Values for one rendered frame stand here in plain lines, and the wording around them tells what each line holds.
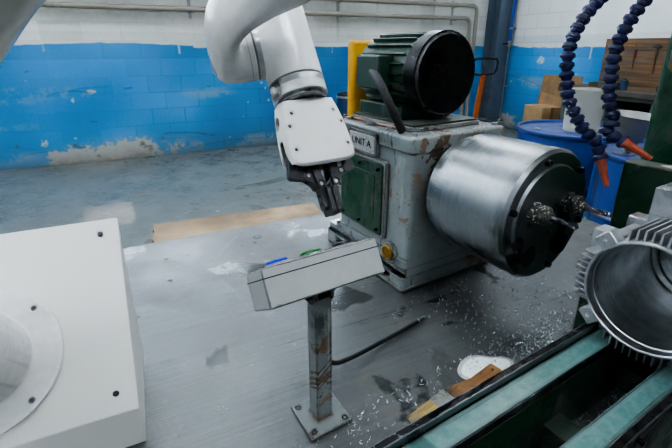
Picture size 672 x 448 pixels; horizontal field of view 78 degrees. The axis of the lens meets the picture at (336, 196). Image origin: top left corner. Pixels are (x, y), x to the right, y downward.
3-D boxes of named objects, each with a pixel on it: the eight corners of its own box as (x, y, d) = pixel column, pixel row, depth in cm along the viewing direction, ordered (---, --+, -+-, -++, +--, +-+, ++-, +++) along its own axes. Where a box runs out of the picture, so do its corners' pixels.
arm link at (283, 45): (263, 77, 58) (327, 65, 60) (240, -7, 60) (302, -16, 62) (263, 102, 66) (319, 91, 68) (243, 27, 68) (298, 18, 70)
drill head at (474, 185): (455, 210, 113) (464, 117, 105) (592, 268, 84) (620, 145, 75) (381, 230, 101) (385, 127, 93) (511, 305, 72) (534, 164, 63)
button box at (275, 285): (360, 276, 63) (351, 243, 64) (386, 272, 57) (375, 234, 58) (253, 311, 55) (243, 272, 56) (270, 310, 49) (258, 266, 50)
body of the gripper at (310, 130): (276, 87, 57) (297, 164, 55) (340, 83, 62) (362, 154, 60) (261, 111, 64) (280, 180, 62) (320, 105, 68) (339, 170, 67)
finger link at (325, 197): (305, 170, 58) (318, 216, 57) (325, 167, 60) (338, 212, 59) (297, 177, 61) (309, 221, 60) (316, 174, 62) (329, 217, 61)
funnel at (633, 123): (619, 158, 210) (631, 107, 201) (672, 170, 189) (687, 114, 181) (585, 164, 199) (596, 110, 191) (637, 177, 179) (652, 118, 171)
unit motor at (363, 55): (387, 177, 132) (393, 33, 118) (468, 209, 106) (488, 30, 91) (315, 191, 119) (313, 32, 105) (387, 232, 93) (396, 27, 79)
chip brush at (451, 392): (484, 361, 75) (484, 358, 75) (509, 378, 71) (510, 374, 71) (404, 420, 63) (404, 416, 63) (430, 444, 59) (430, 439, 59)
